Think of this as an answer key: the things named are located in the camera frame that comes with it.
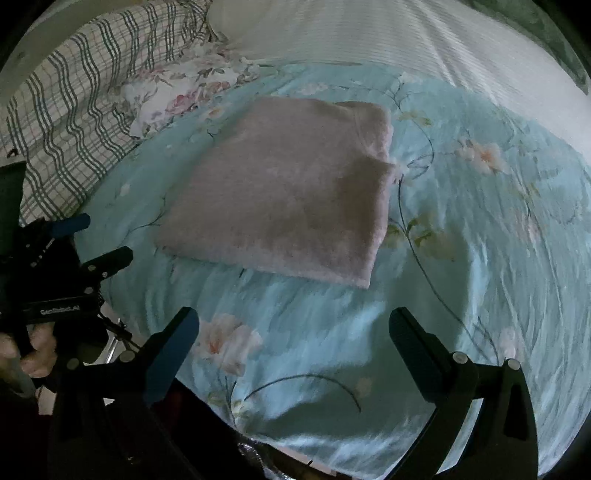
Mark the green plaid pillow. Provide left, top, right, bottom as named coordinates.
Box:
left=0, top=0, right=220, bottom=228

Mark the pink fuzzy sweater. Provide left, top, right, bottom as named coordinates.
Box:
left=152, top=96, right=403, bottom=291

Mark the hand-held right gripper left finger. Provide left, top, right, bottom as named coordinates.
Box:
left=46, top=306, right=218, bottom=480

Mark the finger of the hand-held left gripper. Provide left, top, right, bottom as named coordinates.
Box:
left=78, top=246, right=134, bottom=280
left=48, top=213, right=92, bottom=238

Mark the person's left hand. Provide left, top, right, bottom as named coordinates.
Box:
left=0, top=322, right=60, bottom=380

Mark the white floral pillow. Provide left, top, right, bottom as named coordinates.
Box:
left=108, top=51, right=278, bottom=139

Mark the green patterned cloth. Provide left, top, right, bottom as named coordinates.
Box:
left=505, top=0, right=591, bottom=95

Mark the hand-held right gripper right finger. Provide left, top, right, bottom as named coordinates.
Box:
left=389, top=307, right=541, bottom=480

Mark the light blue floral bed sheet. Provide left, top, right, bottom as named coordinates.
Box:
left=74, top=62, right=591, bottom=477

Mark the white ribbed blanket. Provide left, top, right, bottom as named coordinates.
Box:
left=205, top=0, right=591, bottom=160

